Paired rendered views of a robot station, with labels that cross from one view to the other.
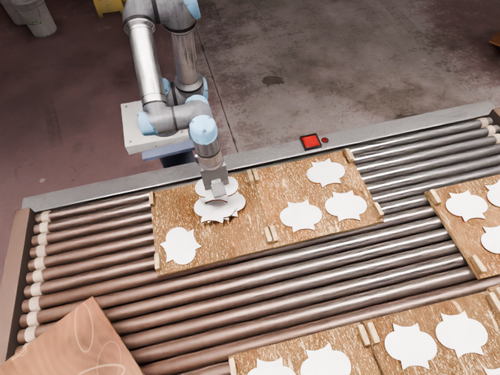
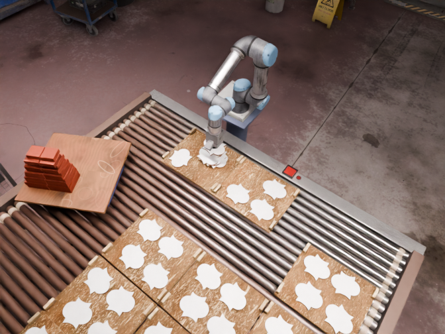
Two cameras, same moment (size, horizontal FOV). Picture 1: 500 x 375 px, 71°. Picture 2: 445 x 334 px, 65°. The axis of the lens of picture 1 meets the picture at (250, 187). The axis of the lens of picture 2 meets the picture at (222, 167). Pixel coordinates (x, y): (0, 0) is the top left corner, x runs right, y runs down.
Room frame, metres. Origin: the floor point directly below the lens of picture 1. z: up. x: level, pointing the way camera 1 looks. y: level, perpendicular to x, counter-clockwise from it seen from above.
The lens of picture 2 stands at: (-0.24, -0.86, 2.69)
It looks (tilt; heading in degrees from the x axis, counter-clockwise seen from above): 53 degrees down; 43
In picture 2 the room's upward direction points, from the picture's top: 3 degrees clockwise
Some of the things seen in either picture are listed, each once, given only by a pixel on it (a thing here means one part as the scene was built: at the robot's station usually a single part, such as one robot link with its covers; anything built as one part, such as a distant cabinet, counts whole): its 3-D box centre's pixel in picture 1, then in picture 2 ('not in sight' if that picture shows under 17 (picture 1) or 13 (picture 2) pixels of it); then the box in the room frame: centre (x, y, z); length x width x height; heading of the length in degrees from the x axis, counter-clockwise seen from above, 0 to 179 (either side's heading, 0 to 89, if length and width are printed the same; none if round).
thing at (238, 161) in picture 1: (271, 157); (265, 162); (0.98, -0.11, 0.89); 2.08 x 0.09 x 0.06; 98
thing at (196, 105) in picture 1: (193, 114); (222, 105); (0.82, 0.15, 1.31); 0.11 x 0.11 x 0.08; 10
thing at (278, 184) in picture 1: (313, 195); (256, 193); (0.74, -0.24, 0.93); 0.41 x 0.35 x 0.02; 99
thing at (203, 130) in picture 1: (204, 135); (215, 116); (0.73, 0.12, 1.32); 0.09 x 0.08 x 0.11; 10
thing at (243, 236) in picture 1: (207, 219); (202, 159); (0.68, 0.17, 0.93); 0.41 x 0.35 x 0.02; 99
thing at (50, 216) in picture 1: (276, 167); (259, 167); (0.91, -0.12, 0.90); 1.95 x 0.05 x 0.05; 98
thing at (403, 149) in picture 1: (279, 177); (255, 173); (0.86, -0.12, 0.90); 1.95 x 0.05 x 0.05; 98
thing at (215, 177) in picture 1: (213, 175); (212, 138); (0.71, 0.11, 1.16); 0.12 x 0.09 x 0.16; 13
